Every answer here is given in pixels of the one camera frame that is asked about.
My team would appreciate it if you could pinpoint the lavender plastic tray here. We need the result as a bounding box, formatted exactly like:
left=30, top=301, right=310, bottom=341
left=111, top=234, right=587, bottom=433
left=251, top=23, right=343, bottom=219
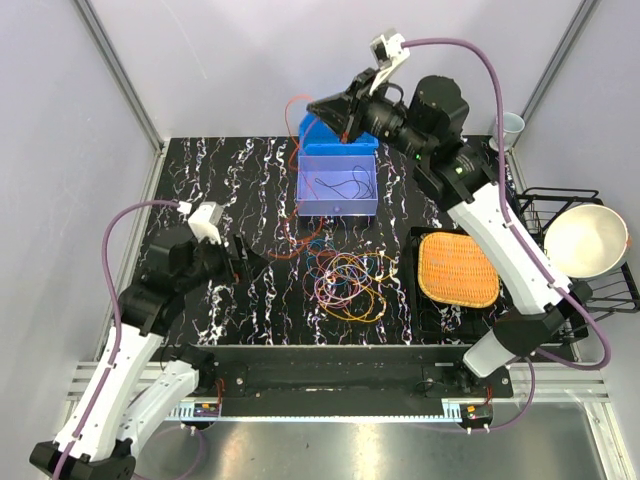
left=296, top=154, right=378, bottom=217

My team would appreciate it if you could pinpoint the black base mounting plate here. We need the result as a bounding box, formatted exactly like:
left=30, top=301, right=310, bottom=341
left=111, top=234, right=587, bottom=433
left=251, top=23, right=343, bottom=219
left=204, top=345, right=514, bottom=422

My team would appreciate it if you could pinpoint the blue plastic bin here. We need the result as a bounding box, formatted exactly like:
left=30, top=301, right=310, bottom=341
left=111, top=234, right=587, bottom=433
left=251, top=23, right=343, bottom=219
left=299, top=113, right=379, bottom=156

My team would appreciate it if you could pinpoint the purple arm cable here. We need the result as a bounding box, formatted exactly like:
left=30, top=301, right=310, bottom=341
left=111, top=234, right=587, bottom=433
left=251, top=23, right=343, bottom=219
left=403, top=37, right=612, bottom=434
left=49, top=199, right=209, bottom=480

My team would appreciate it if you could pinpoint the orange thin cable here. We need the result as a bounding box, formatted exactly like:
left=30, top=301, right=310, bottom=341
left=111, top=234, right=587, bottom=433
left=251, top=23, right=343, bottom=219
left=267, top=93, right=351, bottom=260

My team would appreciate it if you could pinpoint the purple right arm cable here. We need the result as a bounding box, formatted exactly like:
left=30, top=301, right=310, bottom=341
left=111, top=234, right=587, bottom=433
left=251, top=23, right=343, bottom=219
left=403, top=37, right=612, bottom=434

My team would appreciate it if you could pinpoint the black wire dish rack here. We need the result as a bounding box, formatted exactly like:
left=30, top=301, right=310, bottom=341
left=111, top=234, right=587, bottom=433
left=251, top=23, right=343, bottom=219
left=510, top=187, right=639, bottom=322

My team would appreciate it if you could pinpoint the large white bowl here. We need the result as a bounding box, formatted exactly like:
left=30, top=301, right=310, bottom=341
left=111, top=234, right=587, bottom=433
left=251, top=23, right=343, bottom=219
left=543, top=204, right=632, bottom=279

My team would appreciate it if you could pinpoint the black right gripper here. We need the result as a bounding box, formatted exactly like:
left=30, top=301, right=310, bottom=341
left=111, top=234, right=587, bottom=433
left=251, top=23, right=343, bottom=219
left=306, top=68, right=431, bottom=163

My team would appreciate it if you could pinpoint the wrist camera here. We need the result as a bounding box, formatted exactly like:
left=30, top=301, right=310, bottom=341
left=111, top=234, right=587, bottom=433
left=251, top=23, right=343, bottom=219
left=187, top=202, right=224, bottom=245
left=369, top=29, right=410, bottom=95

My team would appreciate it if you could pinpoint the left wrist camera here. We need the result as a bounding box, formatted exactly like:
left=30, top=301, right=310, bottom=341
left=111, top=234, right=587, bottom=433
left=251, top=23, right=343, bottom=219
left=187, top=202, right=224, bottom=245

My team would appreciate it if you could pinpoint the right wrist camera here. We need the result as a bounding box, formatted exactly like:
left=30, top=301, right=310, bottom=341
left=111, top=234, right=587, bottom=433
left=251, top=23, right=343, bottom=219
left=369, top=29, right=410, bottom=95

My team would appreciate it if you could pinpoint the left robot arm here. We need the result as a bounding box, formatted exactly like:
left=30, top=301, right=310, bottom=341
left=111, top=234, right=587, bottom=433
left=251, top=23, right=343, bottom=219
left=29, top=227, right=269, bottom=479

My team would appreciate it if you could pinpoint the aluminium frame rail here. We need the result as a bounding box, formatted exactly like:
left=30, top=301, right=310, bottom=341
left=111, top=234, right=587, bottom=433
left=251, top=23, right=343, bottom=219
left=63, top=363, right=609, bottom=423

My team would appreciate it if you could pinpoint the white ceramic mug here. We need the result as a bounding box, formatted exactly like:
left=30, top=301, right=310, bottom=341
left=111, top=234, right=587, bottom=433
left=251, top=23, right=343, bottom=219
left=489, top=112, right=525, bottom=151

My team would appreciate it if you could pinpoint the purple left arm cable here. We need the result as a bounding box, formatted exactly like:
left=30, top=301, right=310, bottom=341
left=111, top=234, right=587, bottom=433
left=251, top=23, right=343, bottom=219
left=49, top=199, right=209, bottom=480

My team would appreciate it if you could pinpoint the black plastic tray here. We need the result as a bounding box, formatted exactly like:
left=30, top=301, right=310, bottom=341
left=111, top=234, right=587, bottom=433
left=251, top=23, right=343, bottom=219
left=401, top=226, right=512, bottom=344

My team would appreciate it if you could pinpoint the woven orange bamboo mat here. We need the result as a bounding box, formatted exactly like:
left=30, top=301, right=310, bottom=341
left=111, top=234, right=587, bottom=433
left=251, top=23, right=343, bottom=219
left=417, top=231, right=500, bottom=309

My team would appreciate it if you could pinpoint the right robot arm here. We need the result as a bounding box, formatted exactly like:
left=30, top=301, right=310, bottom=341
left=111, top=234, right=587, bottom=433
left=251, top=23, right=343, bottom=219
left=307, top=69, right=592, bottom=397

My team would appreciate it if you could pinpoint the pink thin cable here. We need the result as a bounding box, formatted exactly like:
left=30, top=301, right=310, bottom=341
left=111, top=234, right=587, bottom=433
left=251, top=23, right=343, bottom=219
left=312, top=252, right=381, bottom=309

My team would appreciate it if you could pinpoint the blue thin cable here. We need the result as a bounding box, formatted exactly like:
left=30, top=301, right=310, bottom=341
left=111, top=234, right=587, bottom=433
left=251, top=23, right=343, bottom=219
left=304, top=237, right=366, bottom=289

